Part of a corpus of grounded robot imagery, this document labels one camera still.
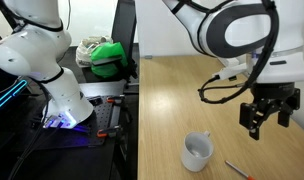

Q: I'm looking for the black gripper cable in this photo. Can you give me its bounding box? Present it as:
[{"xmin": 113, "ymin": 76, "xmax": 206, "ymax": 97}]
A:
[{"xmin": 197, "ymin": 0, "xmax": 280, "ymax": 105}]

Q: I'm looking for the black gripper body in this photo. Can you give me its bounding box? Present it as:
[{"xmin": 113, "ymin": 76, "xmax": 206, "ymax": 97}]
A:
[{"xmin": 250, "ymin": 83, "xmax": 301, "ymax": 121}]

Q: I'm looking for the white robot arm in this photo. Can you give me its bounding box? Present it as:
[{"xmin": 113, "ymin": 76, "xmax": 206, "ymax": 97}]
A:
[{"xmin": 0, "ymin": 0, "xmax": 304, "ymax": 139}]

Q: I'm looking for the green bag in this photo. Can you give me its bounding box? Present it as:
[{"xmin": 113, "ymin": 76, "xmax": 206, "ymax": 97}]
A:
[{"xmin": 90, "ymin": 42, "xmax": 128, "ymax": 78}]

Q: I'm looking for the white plastic bag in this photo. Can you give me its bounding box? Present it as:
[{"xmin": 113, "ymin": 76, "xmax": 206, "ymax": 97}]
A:
[{"xmin": 76, "ymin": 36, "xmax": 113, "ymax": 68}]

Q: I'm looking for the white ceramic mug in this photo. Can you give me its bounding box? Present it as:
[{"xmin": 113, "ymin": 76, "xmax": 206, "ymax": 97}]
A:
[{"xmin": 181, "ymin": 131, "xmax": 214, "ymax": 172}]

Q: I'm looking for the black orange clamp far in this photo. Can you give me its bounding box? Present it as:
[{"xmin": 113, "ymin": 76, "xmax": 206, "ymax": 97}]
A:
[{"xmin": 106, "ymin": 95, "xmax": 125, "ymax": 103}]

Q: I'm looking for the black orange clamp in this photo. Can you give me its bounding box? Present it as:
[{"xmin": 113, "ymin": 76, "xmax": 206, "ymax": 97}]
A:
[
  {"xmin": 96, "ymin": 125, "xmax": 122, "ymax": 138},
  {"xmin": 106, "ymin": 95, "xmax": 125, "ymax": 103}
]

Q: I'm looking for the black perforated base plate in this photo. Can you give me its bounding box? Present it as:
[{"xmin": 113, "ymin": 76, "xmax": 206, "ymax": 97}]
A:
[{"xmin": 40, "ymin": 96, "xmax": 124, "ymax": 149}]

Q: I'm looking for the black orange clamp near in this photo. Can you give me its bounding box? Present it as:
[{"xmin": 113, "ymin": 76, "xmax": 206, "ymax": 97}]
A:
[{"xmin": 96, "ymin": 125, "xmax": 122, "ymax": 138}]

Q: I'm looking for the black monitor stand panel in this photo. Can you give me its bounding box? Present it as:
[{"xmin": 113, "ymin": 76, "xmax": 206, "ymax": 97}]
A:
[{"xmin": 112, "ymin": 0, "xmax": 138, "ymax": 78}]

